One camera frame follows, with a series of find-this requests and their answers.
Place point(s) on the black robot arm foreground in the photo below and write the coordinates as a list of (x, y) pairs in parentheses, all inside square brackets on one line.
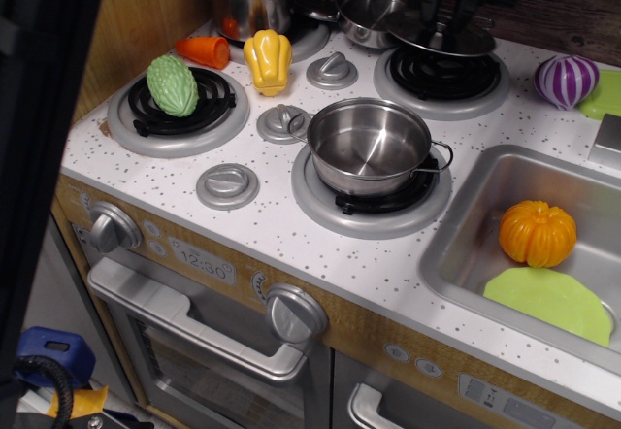
[(44, 50)]

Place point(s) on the right front burner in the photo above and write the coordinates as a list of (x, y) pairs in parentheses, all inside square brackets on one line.
[(377, 218)]

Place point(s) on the yellow bell pepper toy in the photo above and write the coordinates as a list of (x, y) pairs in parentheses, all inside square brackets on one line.
[(268, 56)]

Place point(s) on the blue clamp object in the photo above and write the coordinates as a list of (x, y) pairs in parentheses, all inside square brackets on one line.
[(68, 349)]

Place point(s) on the yellow tape piece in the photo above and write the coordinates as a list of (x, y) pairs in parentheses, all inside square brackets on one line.
[(85, 402)]

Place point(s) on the left oven dial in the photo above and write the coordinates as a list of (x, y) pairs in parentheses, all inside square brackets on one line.
[(112, 228)]

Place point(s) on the left front burner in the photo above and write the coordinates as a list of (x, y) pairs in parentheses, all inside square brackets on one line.
[(138, 124)]

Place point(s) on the steel pot on front burner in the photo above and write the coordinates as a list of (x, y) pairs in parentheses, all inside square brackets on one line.
[(364, 147)]

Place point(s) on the green plate behind onion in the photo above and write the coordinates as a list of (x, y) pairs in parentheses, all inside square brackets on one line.
[(605, 98)]

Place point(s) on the oven dial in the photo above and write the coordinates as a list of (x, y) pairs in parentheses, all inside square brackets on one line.
[(293, 315), (112, 228)]

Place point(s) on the left back burner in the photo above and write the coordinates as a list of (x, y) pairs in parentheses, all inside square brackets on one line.
[(306, 35)]

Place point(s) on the purple white onion toy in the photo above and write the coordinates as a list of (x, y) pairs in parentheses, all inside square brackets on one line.
[(566, 80)]

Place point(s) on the right back burner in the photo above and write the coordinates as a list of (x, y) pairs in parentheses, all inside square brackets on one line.
[(440, 86)]

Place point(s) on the steel pan at back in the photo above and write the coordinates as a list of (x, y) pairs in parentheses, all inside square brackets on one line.
[(380, 24)]

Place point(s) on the silver stove knob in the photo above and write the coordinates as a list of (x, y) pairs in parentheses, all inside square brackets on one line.
[(334, 72), (279, 125), (227, 186)]

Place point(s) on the burner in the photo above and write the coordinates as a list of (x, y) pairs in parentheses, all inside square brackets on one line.
[(377, 218), (440, 86), (138, 124), (306, 35)]

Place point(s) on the silver faucet base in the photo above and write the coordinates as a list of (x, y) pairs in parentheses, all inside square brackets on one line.
[(606, 149)]

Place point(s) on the green bitter gourd toy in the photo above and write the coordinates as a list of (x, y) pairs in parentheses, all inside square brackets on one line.
[(172, 86)]

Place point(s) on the silver stove knob front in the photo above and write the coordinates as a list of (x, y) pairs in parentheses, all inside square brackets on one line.
[(227, 186)]

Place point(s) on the orange carrot toy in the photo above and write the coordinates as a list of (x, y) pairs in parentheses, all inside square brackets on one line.
[(213, 52)]

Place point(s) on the shiny steel pot lid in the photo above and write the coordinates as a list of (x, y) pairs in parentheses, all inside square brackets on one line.
[(472, 41)]

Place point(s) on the silver oven door handle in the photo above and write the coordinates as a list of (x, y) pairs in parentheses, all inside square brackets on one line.
[(163, 306)]

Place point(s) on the orange pumpkin toy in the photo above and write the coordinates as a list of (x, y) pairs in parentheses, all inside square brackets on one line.
[(536, 234)]

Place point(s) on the small steel lid at back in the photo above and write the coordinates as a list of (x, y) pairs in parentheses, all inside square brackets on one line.
[(322, 10)]

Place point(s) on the green plate in sink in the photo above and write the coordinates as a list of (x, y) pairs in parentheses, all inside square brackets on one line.
[(555, 298)]

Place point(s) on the oven clock display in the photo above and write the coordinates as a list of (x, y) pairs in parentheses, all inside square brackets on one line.
[(203, 261)]

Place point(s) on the silver stove knob back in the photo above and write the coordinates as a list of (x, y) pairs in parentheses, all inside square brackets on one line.
[(334, 72)]

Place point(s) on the silver sink basin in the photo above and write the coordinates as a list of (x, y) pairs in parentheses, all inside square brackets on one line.
[(465, 253)]

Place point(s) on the right oven dial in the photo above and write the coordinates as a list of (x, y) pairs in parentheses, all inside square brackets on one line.
[(293, 315)]

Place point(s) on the silver stove knob middle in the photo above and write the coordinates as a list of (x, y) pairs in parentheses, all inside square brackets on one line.
[(279, 125)]

